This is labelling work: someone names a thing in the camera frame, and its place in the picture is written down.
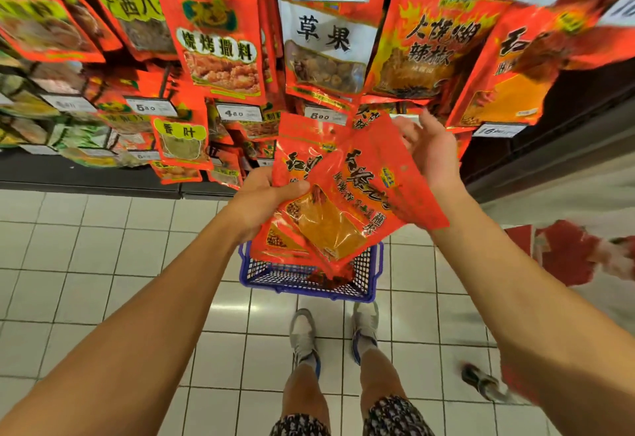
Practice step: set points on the rows of hanging red packets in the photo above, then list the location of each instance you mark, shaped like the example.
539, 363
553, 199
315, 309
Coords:
218, 44

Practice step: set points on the person's right forearm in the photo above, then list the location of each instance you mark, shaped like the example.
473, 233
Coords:
546, 322

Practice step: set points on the blue plastic basket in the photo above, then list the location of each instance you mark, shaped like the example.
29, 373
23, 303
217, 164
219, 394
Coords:
298, 277

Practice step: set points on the assorted green brown packets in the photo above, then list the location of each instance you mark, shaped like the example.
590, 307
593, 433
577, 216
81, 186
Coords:
50, 123

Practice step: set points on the grey shoe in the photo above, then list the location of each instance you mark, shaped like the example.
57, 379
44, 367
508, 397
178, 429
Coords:
304, 336
365, 327

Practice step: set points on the grey left shoe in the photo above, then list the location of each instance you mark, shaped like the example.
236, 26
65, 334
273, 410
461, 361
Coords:
304, 336

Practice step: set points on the person's left leg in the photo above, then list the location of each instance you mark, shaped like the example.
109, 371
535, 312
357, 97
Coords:
303, 391

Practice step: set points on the person's left forearm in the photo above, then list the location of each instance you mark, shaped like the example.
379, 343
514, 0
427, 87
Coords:
129, 351

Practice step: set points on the person's right leg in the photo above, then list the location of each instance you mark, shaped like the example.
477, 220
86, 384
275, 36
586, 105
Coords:
379, 376

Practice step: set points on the dark patterned shorts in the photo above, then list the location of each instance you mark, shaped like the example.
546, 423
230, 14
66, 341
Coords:
397, 419

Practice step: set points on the person's left hand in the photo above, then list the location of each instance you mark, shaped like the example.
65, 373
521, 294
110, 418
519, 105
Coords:
256, 202

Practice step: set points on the person's right hand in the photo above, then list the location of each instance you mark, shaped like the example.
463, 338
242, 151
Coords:
435, 153

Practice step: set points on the grey right shoe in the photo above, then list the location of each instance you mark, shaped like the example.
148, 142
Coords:
365, 327

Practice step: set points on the person's leg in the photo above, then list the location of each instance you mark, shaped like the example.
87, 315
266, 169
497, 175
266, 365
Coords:
379, 376
303, 391

